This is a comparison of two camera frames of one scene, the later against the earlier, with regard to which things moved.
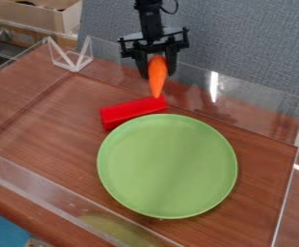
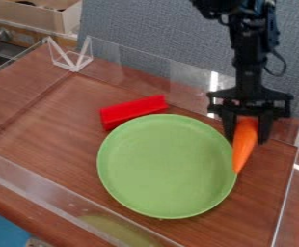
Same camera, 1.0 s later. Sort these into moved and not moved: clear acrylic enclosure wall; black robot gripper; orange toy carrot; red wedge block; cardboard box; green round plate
Moved: black robot gripper; orange toy carrot
Not moved: green round plate; red wedge block; cardboard box; clear acrylic enclosure wall
